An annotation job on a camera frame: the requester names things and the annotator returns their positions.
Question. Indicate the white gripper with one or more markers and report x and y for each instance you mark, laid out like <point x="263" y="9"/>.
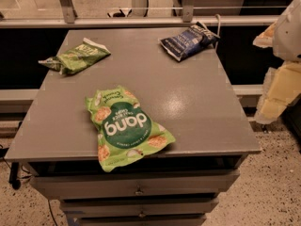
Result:
<point x="289" y="38"/>

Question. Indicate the green jalapeno chip bag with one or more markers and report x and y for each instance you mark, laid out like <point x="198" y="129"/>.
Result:
<point x="77" y="58"/>

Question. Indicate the blue chip bag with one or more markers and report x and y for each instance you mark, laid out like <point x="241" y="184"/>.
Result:
<point x="191" y="41"/>

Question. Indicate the green dang rice chip bag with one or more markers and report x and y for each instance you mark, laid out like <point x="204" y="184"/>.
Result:
<point x="126" y="133"/>

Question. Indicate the grey drawer cabinet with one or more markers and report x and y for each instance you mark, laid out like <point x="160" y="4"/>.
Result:
<point x="192" y="99"/>

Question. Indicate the top grey drawer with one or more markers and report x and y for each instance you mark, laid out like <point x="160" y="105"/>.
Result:
<point x="134" y="185"/>

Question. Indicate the grey drawer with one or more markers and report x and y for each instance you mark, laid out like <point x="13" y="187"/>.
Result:
<point x="148" y="207"/>
<point x="184" y="220"/>
<point x="134" y="185"/>

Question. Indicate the middle grey drawer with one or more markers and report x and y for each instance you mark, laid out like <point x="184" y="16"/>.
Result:
<point x="148" y="207"/>

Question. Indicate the grey metal railing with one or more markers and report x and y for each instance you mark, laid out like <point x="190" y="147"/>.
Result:
<point x="95" y="14"/>

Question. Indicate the bottom grey drawer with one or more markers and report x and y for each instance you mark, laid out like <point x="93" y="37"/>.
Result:
<point x="184" y="220"/>

